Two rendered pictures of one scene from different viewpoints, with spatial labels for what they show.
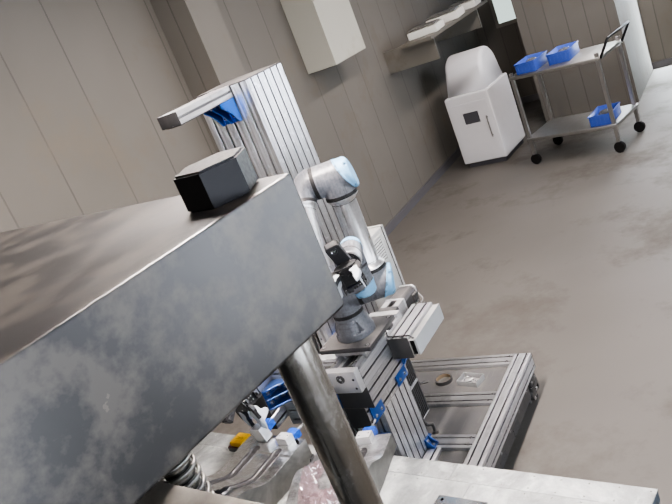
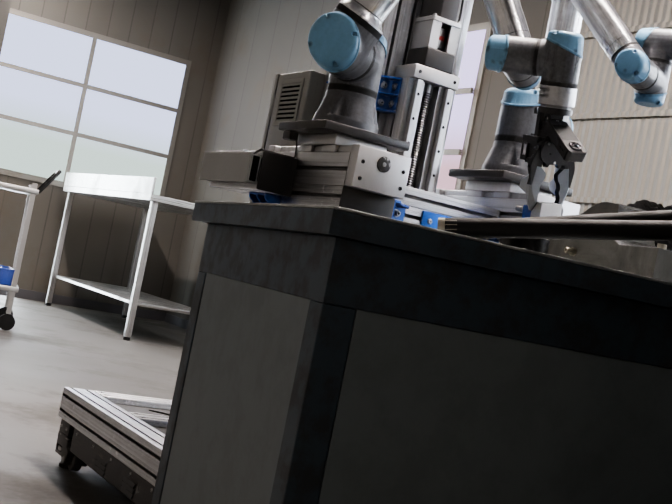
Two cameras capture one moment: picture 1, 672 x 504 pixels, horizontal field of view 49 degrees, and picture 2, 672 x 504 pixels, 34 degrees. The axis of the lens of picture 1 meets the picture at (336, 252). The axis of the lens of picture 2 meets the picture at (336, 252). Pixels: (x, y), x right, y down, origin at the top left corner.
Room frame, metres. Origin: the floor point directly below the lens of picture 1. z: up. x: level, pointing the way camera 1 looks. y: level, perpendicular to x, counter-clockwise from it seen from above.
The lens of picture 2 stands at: (1.77, 2.71, 0.71)
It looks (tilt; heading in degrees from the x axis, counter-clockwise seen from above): 1 degrees up; 294
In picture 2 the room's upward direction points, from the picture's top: 11 degrees clockwise
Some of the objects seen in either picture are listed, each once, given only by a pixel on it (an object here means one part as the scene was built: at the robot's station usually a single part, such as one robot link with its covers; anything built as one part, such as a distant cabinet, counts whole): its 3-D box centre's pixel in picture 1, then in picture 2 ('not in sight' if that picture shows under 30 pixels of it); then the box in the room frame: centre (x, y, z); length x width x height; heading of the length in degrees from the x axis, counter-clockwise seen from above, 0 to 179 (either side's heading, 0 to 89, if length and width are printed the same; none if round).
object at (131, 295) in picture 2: not in sight; (139, 256); (6.76, -4.68, 0.58); 2.13 x 0.81 x 1.16; 144
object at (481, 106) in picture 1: (480, 104); not in sight; (7.75, -2.01, 0.58); 0.67 x 0.53 x 1.16; 144
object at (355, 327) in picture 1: (351, 321); (514, 159); (2.54, 0.04, 1.09); 0.15 x 0.15 x 0.10
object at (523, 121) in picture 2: (342, 293); (524, 114); (2.54, 0.04, 1.20); 0.13 x 0.12 x 0.14; 80
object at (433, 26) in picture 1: (425, 28); not in sight; (7.42, -1.64, 1.55); 0.35 x 0.34 x 0.09; 144
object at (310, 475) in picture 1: (325, 477); not in sight; (1.95, 0.29, 0.90); 0.26 x 0.18 x 0.08; 154
